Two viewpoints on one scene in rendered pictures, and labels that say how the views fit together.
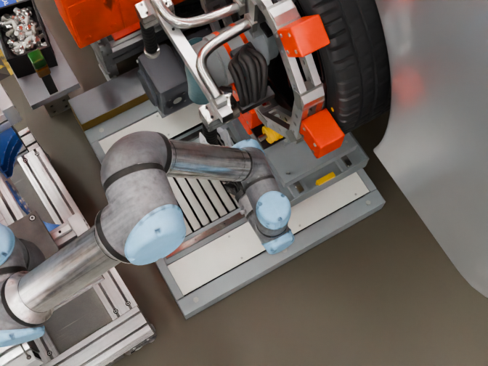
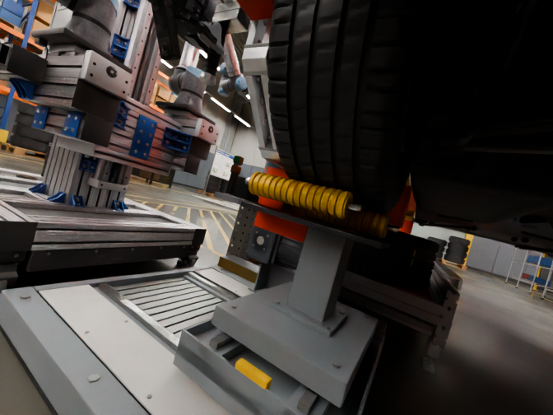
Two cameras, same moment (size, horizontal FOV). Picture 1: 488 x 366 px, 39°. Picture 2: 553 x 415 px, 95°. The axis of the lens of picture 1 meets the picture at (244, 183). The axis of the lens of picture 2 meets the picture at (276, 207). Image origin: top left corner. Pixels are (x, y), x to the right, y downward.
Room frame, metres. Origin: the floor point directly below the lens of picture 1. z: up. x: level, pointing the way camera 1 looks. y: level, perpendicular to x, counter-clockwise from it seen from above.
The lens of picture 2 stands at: (0.66, -0.66, 0.48)
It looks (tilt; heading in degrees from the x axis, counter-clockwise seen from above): 1 degrees down; 62
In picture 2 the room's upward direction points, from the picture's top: 16 degrees clockwise
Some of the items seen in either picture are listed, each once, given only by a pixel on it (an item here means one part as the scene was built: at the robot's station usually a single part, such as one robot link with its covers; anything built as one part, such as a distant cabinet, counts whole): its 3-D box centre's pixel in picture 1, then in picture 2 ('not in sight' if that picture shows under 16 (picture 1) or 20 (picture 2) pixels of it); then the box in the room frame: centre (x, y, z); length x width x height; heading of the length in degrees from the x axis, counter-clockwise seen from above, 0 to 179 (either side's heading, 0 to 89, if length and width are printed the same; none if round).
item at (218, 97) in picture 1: (234, 52); not in sight; (0.87, 0.03, 1.03); 0.19 x 0.18 x 0.11; 122
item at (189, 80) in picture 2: not in sight; (194, 81); (0.78, 0.83, 0.98); 0.13 x 0.12 x 0.14; 111
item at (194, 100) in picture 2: not in sight; (189, 103); (0.78, 0.82, 0.87); 0.15 x 0.15 x 0.10
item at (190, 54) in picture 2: not in sight; (192, 48); (0.73, 0.95, 1.19); 0.15 x 0.12 x 0.55; 111
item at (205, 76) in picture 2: (210, 135); (214, 53); (0.75, 0.09, 0.83); 0.04 x 0.04 x 0.16
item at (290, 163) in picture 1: (293, 106); (319, 277); (1.11, -0.16, 0.32); 0.40 x 0.30 x 0.28; 32
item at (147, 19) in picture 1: (155, 9); not in sight; (1.05, 0.25, 0.93); 0.09 x 0.05 x 0.05; 122
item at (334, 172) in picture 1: (289, 130); (299, 347); (1.11, -0.16, 0.13); 0.50 x 0.36 x 0.10; 32
